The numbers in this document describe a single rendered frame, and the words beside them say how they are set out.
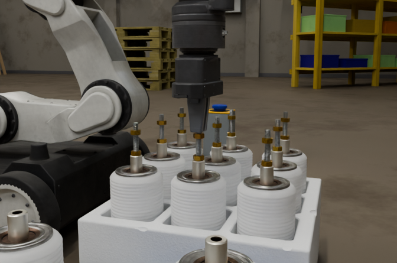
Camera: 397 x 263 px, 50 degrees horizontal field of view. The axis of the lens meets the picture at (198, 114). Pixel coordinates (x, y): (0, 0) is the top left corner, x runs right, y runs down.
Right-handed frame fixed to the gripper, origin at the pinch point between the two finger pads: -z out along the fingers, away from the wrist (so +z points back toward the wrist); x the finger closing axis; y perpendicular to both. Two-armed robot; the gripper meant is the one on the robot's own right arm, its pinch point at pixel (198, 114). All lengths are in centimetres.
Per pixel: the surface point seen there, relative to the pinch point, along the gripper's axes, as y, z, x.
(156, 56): -249, 9, -432
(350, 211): 21, -36, -65
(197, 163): 0.3, -8.3, 1.0
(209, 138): -12.7, -11.5, -36.3
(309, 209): 17.2, -18.1, -11.3
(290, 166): 13.4, -10.7, -12.5
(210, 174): 1.4, -10.8, -1.9
